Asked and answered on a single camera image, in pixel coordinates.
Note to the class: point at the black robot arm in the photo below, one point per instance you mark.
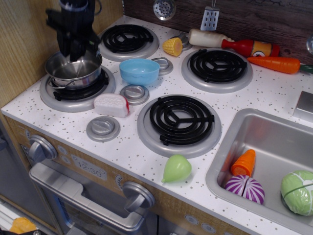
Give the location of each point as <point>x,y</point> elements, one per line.
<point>93,50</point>

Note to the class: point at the light blue plastic bowl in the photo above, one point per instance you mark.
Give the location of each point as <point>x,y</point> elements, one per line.
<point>139,71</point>

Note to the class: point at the orange toy carrot piece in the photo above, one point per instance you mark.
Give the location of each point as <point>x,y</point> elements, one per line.
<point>244,165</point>

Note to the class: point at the yellow toy corn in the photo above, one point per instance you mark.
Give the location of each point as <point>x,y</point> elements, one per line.
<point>173,46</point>

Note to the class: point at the silver stovetop knob far back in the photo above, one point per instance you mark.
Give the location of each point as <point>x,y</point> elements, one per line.
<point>185,42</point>

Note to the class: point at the silver faucet base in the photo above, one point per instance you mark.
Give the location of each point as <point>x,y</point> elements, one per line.
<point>304,107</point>

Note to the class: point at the white red toy cheese wedge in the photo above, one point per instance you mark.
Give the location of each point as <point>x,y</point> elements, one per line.
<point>112,105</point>

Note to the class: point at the small steel pot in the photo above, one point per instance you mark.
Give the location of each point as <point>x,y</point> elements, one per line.
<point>73,75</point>

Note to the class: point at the silver toy sink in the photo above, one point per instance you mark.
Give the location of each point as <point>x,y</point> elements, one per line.
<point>281,147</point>

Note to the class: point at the green toy cabbage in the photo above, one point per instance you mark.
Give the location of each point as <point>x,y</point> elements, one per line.
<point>297,192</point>

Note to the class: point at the silver stovetop knob front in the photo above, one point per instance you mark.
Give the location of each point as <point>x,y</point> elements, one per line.
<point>103,129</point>

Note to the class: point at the silver perforated ladle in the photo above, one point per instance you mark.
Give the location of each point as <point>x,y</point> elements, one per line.
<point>164,9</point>

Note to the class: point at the silver stovetop knob middle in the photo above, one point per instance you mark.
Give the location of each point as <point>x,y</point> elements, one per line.
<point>135,94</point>

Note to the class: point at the silver oven knob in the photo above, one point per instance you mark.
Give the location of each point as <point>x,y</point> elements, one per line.
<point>41,149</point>
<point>137,197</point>

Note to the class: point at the back left black burner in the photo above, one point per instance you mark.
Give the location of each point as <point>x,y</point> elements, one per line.
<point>127,41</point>

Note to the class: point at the left silver oven knob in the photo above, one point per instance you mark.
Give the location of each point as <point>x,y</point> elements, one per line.
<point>41,149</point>

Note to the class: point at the back right black burner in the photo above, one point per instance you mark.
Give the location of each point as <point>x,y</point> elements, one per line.
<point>216,70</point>

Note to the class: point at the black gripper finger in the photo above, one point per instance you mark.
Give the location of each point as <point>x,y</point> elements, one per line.
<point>77,49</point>
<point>64,42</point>

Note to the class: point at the black burner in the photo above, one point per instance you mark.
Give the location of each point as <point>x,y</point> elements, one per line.
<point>127,41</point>
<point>216,70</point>
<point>72,101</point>
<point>179,124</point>

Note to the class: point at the yellow object on floor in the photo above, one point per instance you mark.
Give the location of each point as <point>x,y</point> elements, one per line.
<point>22,225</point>

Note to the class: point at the red toy ketchup bottle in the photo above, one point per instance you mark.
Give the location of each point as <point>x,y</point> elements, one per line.
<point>252,48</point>

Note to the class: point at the white toy bottle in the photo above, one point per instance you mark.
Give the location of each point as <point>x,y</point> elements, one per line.
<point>201,38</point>

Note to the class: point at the front left black burner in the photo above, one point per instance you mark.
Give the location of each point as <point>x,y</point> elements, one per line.
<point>72,101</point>

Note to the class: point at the light green toy pear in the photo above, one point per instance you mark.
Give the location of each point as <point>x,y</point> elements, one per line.
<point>177,168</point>

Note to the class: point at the silver hanging utensil right edge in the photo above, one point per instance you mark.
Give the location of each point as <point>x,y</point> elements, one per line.
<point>309,44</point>

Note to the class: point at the silver stovetop knob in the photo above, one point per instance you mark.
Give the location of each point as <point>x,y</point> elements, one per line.
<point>166,66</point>
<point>103,129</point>
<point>135,94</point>
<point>185,42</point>

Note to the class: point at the purple toy onion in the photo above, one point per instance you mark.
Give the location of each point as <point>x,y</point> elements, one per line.
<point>246,187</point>

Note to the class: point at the front right black burner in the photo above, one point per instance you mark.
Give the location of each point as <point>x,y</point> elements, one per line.
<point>179,124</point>

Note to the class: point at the right silver oven knob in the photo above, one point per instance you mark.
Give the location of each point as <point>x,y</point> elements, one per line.
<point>137,197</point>

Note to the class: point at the silver oven door handle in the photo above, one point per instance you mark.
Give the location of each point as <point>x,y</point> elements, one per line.
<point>71,191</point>

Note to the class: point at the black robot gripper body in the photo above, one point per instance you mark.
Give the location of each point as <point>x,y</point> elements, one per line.
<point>76,19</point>

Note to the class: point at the silver slotted spatula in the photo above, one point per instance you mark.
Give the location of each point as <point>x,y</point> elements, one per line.
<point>210,17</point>

